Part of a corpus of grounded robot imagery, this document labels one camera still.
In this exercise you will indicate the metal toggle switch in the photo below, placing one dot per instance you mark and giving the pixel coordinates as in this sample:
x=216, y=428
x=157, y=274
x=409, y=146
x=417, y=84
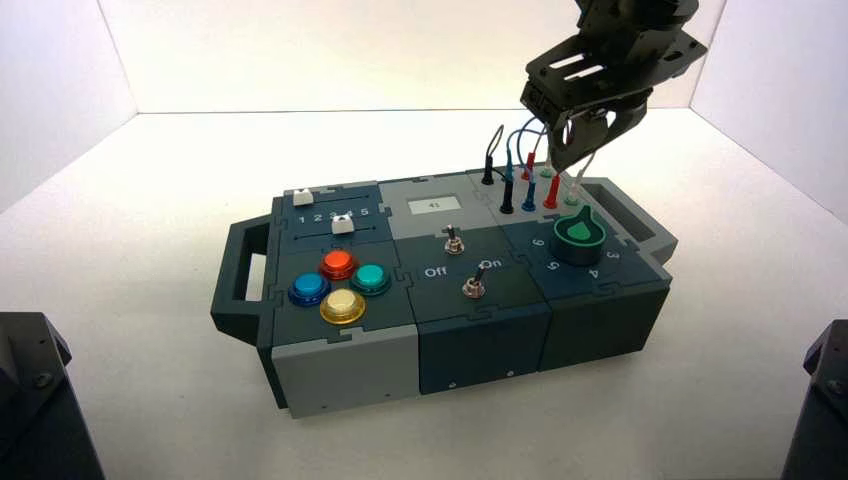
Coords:
x=454, y=244
x=472, y=288

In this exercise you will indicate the grey and blue task box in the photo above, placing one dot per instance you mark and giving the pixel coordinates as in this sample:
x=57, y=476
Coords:
x=464, y=344

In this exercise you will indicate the green pointer rotary knob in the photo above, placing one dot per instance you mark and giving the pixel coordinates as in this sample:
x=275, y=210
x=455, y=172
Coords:
x=580, y=238

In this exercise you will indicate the white slider knob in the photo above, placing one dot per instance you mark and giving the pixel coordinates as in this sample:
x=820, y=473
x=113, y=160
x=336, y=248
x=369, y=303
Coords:
x=342, y=226
x=304, y=197

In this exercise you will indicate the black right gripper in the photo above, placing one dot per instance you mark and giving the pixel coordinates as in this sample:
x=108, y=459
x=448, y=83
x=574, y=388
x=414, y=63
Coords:
x=623, y=73

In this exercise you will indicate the red round push button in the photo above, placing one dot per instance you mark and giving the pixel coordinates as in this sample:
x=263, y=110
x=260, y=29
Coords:
x=339, y=265

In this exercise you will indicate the green round push button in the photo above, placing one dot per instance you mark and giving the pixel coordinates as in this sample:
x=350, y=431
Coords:
x=371, y=279

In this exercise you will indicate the small white number display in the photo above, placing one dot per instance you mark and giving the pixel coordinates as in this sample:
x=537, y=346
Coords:
x=435, y=205

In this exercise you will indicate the yellow round push button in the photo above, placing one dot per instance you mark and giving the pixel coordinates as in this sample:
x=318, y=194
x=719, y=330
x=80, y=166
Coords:
x=342, y=307

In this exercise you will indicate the blue round push button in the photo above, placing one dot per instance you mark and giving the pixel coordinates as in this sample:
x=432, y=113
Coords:
x=310, y=289

